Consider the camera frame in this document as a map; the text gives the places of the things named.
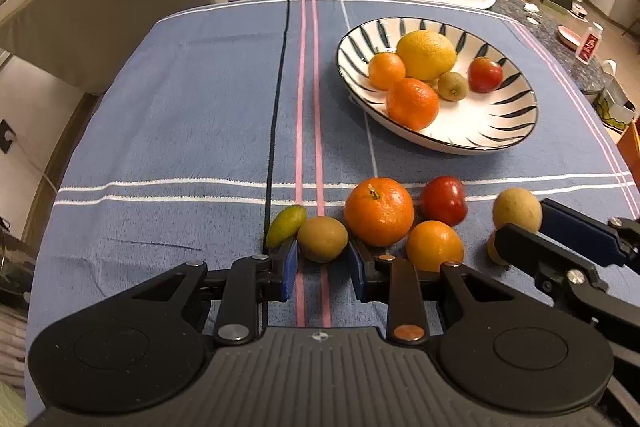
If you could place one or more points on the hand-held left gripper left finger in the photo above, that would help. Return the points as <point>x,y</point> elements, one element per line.
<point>289,271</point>

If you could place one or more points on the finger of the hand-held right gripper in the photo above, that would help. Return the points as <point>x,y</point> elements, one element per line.
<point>540,252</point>
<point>585,233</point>

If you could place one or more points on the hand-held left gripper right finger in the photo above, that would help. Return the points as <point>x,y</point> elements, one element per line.
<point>357,276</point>

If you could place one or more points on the small green mango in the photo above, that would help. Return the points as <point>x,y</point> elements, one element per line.
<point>286,225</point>

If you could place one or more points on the brown kiwi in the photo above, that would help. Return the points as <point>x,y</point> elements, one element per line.
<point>322,239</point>
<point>452,86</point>

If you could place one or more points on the brown round pear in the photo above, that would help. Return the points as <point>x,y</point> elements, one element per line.
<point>517,208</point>

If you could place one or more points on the large orange with stem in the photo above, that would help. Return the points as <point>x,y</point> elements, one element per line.
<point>379,214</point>

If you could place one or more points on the red apple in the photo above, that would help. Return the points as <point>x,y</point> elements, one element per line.
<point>443,200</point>
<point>485,74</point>

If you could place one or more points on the white plate with dark stripes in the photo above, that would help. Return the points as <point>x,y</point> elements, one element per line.
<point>490,122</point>

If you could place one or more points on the large yellow citrus fruit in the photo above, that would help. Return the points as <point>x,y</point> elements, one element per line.
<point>427,54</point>

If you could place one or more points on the orange box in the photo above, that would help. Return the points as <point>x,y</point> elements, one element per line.
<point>631,149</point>

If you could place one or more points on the white printed carton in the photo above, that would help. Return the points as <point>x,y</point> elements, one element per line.
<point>615,99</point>

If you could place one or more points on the blue striped tablecloth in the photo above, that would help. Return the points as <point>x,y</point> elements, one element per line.
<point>175,132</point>

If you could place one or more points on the white bottle with red label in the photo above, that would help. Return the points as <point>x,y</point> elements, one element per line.
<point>589,43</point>

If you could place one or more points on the pink plate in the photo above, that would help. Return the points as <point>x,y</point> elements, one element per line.
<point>569,37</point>

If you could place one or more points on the dark marble round table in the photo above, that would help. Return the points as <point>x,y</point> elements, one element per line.
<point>545,37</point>

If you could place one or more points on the robot vacuum dock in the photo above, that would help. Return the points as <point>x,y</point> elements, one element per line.
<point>580,10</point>

